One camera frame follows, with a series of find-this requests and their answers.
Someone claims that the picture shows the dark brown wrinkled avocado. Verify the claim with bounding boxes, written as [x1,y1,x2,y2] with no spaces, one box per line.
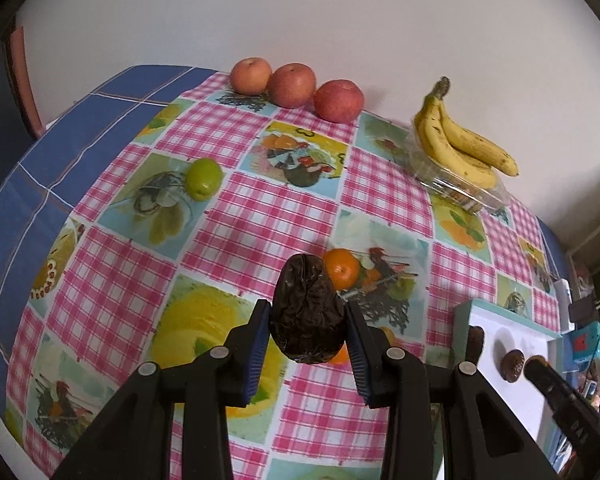
[500,349,526,383]
[270,254,346,365]

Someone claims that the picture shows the clear plastic container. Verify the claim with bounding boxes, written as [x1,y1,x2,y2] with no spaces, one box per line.
[407,125,511,215]

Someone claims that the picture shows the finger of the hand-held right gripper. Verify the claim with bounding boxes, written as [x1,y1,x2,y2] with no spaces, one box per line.
[524,359,600,461]

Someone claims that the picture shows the pink checked printed tablecloth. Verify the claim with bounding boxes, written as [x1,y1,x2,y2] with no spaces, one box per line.
[2,70,563,480]

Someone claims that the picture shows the white tray with teal rim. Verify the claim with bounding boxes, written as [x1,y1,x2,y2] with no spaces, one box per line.
[451,299,567,466]

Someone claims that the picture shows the small green jujube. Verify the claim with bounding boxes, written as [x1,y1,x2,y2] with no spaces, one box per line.
[185,157,224,201]

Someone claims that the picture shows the pear-shaped dark brown avocado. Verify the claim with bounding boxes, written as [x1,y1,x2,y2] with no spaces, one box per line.
[467,326,486,363]

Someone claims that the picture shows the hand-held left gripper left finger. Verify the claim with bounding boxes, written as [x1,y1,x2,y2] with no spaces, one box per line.
[50,299,272,480]

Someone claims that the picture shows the mandarin orange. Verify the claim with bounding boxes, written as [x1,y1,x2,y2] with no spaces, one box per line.
[322,248,362,291]
[327,342,352,366]

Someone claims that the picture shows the blue grid tablecloth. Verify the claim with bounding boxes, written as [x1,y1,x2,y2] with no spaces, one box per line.
[0,64,218,406]

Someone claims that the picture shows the black power adapter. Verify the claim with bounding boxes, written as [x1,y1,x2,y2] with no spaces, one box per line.
[569,297,598,321]

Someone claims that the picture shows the yellow banana bunch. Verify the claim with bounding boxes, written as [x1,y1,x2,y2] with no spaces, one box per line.
[412,76,520,191]

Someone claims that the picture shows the pale red apple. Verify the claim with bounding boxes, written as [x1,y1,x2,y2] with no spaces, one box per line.
[230,57,272,96]

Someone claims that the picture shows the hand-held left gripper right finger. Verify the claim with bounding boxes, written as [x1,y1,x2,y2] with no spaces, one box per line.
[345,300,561,480]

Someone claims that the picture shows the teal plastic gadget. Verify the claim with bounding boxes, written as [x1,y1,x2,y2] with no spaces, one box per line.
[570,322,600,361]

